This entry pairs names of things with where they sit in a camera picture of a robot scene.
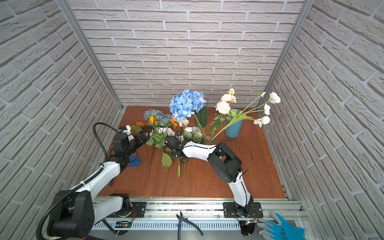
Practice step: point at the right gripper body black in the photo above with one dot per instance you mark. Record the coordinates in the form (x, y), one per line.
(176, 153)

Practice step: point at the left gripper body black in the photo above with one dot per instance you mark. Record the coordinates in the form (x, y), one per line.
(143, 137)

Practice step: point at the blue hydrangea flower stem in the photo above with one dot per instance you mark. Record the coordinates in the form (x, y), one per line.
(190, 104)

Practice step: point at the peach rose flower stem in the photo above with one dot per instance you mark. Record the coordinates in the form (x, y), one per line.
(223, 107)

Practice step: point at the white ranunculus flower stem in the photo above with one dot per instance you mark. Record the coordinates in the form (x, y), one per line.
(260, 116)

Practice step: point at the clear glass vase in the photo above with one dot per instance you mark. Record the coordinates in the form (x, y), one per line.
(208, 139)

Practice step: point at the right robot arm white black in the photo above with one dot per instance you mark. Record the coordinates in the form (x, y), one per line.
(226, 164)

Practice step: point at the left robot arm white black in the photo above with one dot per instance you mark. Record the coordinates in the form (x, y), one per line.
(73, 212)

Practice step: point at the teal ceramic vase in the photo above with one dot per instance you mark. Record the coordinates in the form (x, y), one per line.
(233, 131)

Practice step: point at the orange gerbera flower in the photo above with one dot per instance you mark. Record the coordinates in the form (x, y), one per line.
(139, 126)

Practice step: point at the red gerbera flower stem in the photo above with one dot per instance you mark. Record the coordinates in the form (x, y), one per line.
(167, 162)

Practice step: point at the white lilac bouquet left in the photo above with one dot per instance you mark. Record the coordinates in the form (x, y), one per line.
(157, 139)

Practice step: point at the white lilac bouquet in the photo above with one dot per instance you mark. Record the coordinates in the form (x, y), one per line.
(193, 134)
(157, 139)

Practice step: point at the white lilac bouquet right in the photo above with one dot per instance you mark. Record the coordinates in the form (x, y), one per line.
(193, 134)

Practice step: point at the blue oval dish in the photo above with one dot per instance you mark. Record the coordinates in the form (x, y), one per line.
(133, 161)

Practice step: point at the orange yellow flower stem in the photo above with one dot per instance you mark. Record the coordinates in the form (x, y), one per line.
(174, 121)

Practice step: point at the dusty blue hydrangea stem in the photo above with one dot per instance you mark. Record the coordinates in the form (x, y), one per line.
(154, 112)

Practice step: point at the blue grey work glove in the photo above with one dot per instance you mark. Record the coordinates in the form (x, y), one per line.
(281, 230)

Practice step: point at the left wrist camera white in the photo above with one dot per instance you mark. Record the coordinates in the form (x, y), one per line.
(126, 130)

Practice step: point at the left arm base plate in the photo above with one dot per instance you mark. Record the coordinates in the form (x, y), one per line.
(137, 208)

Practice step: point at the aluminium mounting rail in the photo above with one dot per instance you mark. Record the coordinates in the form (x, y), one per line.
(159, 214)

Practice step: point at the blue handled pliers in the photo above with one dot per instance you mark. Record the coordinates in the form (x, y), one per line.
(182, 220)

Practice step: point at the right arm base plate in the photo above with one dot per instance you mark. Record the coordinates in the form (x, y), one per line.
(252, 210)

